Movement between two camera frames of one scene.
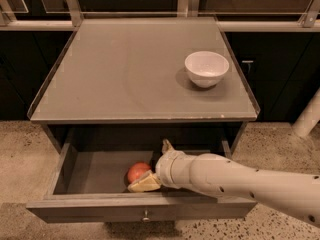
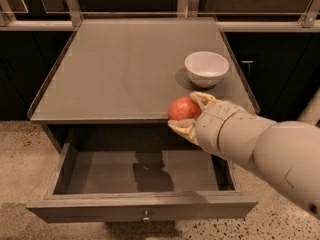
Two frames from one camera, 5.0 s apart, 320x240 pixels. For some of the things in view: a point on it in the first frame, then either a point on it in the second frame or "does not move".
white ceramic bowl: [206, 68] does not move
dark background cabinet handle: [249, 64] does not move
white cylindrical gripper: [165, 167] → [209, 128]
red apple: [136, 169] → [183, 108]
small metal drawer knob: [146, 218] does not move
